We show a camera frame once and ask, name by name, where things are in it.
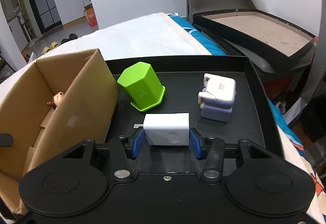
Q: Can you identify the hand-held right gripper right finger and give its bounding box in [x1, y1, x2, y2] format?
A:
[190, 128, 277, 181]

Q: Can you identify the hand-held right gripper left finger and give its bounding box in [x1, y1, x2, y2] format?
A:
[62, 129, 146, 182]

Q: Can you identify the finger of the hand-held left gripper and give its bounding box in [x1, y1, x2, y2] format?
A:
[0, 134, 14, 147]

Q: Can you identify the white charger block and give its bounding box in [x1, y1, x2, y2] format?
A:
[134, 113, 191, 146]

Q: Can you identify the black tray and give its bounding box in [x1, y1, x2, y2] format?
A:
[98, 55, 286, 180]

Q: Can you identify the brown doll figure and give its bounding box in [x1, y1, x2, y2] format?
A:
[46, 92, 65, 107]

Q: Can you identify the brown cardboard box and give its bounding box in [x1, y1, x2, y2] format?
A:
[0, 48, 120, 217]

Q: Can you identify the white and purple charger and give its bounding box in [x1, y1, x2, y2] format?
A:
[198, 73, 236, 123]

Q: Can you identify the green hexagonal cup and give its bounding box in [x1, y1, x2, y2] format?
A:
[117, 62, 166, 113]

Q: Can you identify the grey seat cushion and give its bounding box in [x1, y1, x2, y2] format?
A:
[219, 36, 275, 73]

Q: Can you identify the white blanket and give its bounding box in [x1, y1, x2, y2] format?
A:
[0, 12, 212, 87]

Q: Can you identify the black box with brown inside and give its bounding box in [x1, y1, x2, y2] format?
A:
[193, 8, 316, 64]

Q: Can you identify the orange box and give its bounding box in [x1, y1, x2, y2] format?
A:
[84, 4, 98, 27]

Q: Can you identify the white kitchen cabinet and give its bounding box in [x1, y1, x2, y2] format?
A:
[52, 0, 93, 25]

